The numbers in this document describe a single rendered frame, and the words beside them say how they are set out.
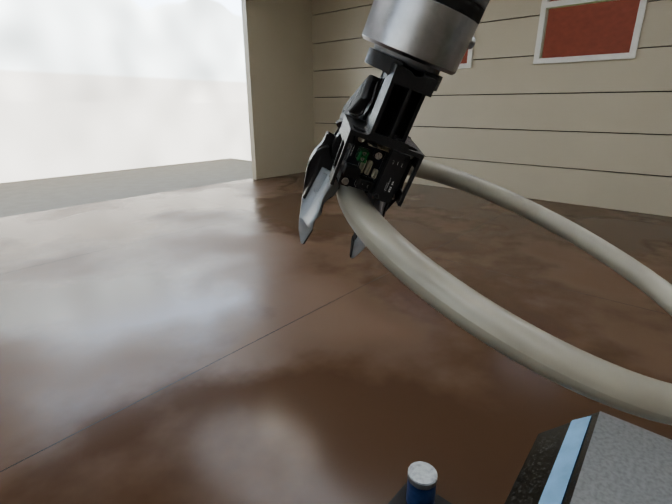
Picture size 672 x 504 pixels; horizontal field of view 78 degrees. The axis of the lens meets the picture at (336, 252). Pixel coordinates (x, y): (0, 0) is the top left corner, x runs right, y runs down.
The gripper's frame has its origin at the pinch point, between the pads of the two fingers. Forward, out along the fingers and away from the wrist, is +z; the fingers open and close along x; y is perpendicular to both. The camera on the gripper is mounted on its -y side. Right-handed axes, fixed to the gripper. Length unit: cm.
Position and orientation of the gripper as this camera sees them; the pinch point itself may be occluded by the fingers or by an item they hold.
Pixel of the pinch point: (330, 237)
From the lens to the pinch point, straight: 48.3
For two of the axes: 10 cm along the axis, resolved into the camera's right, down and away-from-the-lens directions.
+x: 9.4, 2.6, 2.2
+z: -3.4, 8.2, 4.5
